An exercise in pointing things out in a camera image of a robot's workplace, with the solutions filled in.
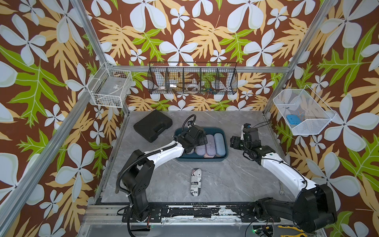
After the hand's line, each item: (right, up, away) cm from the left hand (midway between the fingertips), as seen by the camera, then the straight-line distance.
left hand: (202, 136), depth 89 cm
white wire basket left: (-54, +29, -4) cm, 61 cm away
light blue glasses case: (+12, -5, +4) cm, 13 cm away
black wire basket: (-6, +38, +8) cm, 40 cm away
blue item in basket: (+50, +10, -9) cm, 51 cm away
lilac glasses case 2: (+6, -7, +4) cm, 10 cm away
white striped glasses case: (-5, -27, -9) cm, 29 cm away
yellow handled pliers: (+46, -45, -21) cm, 68 cm away
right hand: (+19, -2, -2) cm, 19 cm away
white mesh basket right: (+58, +14, -7) cm, 60 cm away
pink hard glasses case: (+3, -13, +3) cm, 13 cm away
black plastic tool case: (-35, +7, +16) cm, 39 cm away
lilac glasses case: (-1, -9, +2) cm, 9 cm away
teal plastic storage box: (-5, -14, +5) cm, 16 cm away
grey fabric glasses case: (-7, -11, +3) cm, 13 cm away
